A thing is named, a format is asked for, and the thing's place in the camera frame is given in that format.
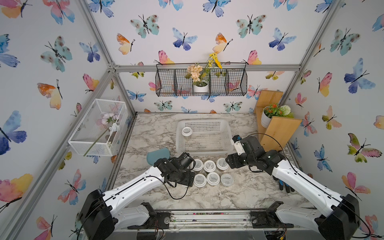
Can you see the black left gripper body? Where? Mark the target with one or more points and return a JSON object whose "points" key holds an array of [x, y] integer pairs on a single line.
{"points": [[185, 178]]}

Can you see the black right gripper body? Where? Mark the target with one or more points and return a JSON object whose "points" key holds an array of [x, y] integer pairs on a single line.
{"points": [[241, 160]]}

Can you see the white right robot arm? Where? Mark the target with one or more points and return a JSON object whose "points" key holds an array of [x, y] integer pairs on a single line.
{"points": [[334, 216]]}

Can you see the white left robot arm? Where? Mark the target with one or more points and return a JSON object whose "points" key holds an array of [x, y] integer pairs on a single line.
{"points": [[119, 198]]}

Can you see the yogurt cup without cap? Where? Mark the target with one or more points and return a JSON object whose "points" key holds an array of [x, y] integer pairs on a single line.
{"points": [[227, 180]]}

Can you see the white plastic perforated basket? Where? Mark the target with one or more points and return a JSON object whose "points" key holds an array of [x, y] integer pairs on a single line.
{"points": [[210, 137]]}

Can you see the wooden corner shelf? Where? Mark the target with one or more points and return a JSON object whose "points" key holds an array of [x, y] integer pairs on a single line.
{"points": [[280, 129]]}

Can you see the white pot green plant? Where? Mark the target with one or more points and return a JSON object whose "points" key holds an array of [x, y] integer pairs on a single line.
{"points": [[275, 110]]}

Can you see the blue black work glove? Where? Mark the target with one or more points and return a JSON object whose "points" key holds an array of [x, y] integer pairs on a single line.
{"points": [[284, 186]]}

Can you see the pink artificial flower stem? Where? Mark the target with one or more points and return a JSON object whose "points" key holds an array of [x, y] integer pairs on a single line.
{"points": [[109, 121]]}

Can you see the white pot beige flowers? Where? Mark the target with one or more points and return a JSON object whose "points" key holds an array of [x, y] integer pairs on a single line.
{"points": [[201, 76]]}

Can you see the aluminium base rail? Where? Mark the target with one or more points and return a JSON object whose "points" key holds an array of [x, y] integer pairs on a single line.
{"points": [[195, 220]]}

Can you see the black wire wall basket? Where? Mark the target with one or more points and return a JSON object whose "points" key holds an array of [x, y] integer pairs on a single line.
{"points": [[188, 80]]}

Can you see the white wire mesh box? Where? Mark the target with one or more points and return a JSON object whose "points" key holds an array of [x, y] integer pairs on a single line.
{"points": [[90, 127]]}

